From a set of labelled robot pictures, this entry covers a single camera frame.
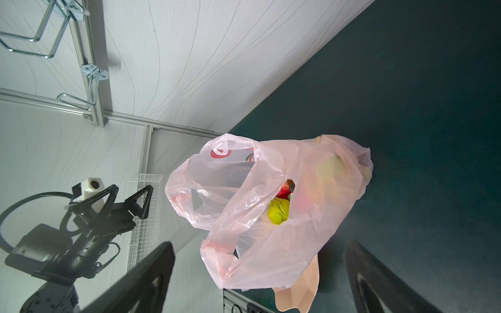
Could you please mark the metal hook clamp left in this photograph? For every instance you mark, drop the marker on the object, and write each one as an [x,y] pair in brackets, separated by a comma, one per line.
[84,88]

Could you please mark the metal hook clamp middle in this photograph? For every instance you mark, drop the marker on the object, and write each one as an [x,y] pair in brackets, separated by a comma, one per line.
[39,27]

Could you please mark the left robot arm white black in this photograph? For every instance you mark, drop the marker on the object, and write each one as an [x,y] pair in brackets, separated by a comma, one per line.
[52,296]

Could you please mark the white slotted cable duct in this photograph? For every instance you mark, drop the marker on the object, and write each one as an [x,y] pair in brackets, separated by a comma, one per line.
[234,302]

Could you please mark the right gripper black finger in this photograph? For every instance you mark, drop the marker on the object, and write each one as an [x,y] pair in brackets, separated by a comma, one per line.
[375,287]

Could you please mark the metal hook clamp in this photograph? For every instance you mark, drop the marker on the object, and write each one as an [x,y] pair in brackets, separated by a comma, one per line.
[39,27]
[84,88]

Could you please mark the pink flower-shaped fruit plate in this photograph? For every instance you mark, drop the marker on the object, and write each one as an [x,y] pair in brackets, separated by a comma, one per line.
[302,293]

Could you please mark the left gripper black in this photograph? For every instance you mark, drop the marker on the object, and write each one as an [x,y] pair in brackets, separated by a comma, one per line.
[143,289]

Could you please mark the green starfruit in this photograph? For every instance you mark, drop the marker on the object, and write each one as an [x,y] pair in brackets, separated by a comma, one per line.
[278,210]

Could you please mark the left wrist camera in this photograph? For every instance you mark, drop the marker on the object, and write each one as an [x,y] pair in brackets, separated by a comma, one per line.
[85,190]

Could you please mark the pink plastic bag peach print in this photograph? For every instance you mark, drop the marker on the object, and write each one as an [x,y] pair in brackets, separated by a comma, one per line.
[226,189]

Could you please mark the pink dragon fruit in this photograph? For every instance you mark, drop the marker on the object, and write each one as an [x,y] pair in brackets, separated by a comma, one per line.
[286,190]

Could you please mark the white wire basket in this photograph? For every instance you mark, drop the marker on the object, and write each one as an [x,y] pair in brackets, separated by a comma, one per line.
[145,237]

